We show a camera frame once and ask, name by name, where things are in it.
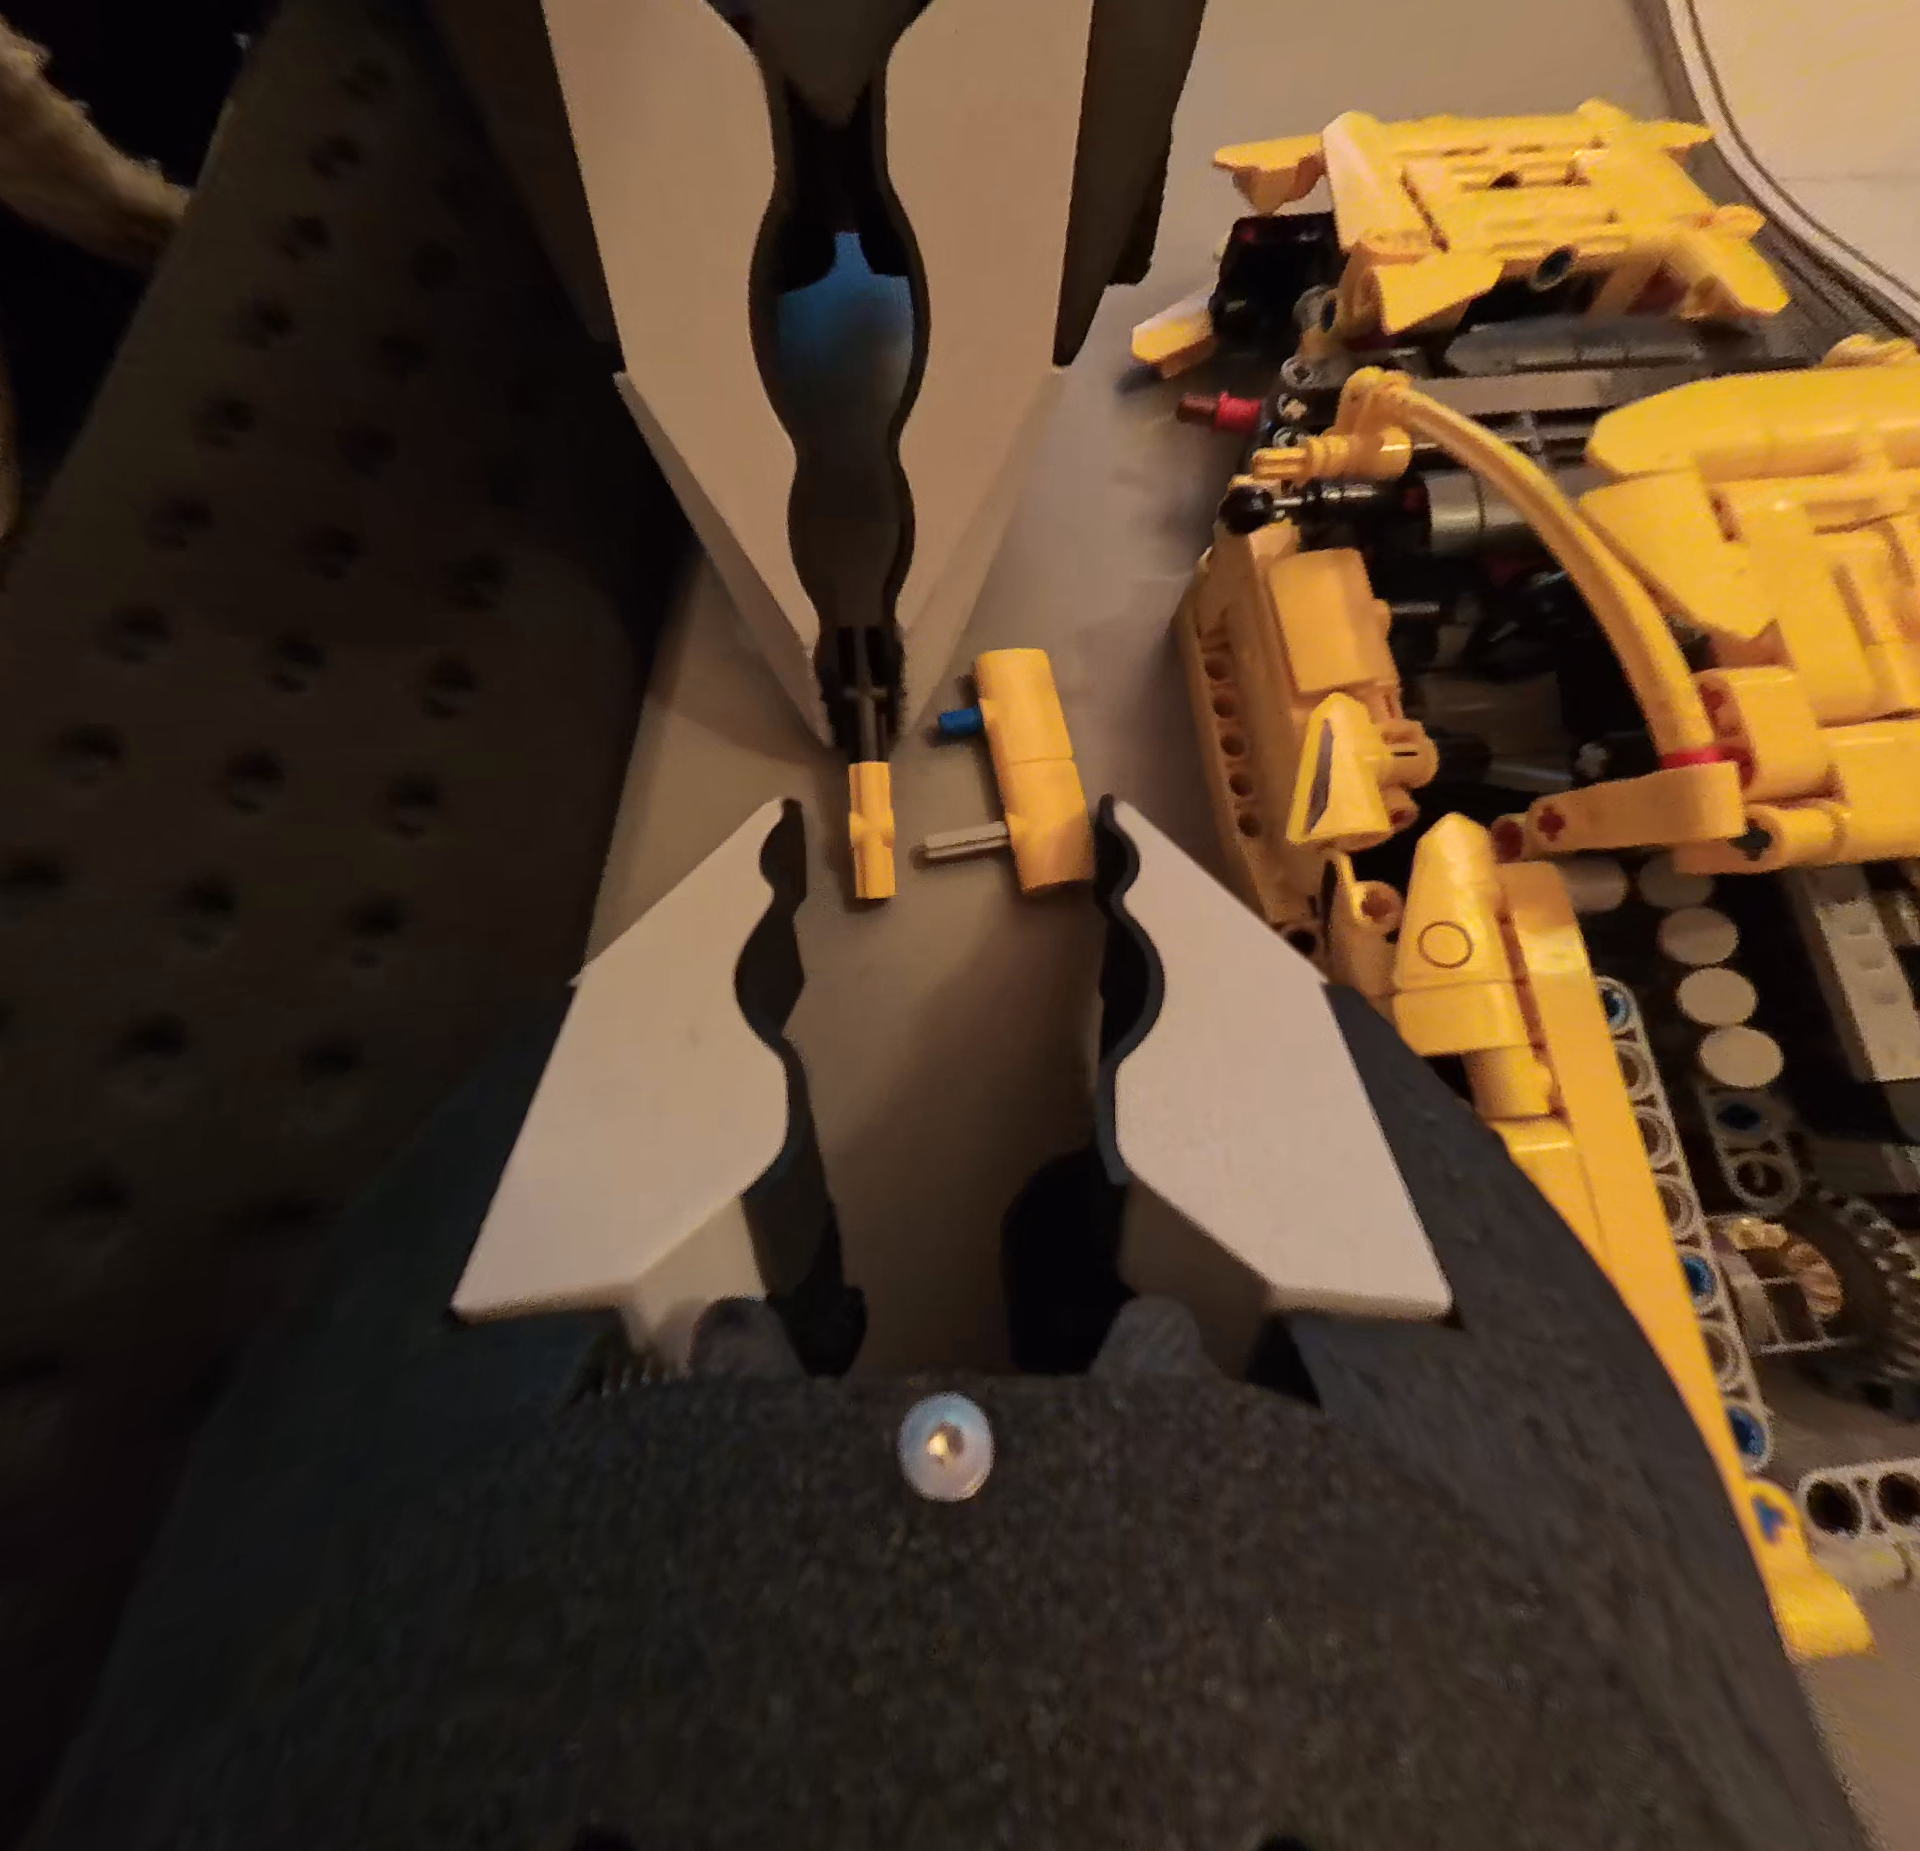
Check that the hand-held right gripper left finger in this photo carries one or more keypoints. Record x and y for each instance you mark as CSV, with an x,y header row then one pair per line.
x,y
645,1101

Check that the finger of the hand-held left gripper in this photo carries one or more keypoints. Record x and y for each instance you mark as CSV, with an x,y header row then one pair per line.
x,y
998,307
675,307

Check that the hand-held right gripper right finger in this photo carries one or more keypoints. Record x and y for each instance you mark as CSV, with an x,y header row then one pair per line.
x,y
1260,1132

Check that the yellow brick car model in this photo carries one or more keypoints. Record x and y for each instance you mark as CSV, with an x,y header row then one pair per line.
x,y
1501,981

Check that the small yellow connector black pin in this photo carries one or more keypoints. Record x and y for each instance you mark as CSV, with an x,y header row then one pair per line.
x,y
870,847

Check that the yellow panel brick assembly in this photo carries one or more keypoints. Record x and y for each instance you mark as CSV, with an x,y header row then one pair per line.
x,y
1044,787

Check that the grey desk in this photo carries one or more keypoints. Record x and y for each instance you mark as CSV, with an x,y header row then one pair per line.
x,y
932,1056

